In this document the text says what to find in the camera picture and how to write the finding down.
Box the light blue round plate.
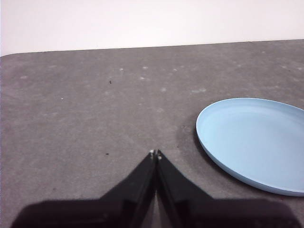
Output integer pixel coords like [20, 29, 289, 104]
[195, 97, 304, 197]

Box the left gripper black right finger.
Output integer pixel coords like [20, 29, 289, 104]
[157, 149, 300, 228]

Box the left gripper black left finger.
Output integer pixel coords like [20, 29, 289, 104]
[9, 149, 157, 228]

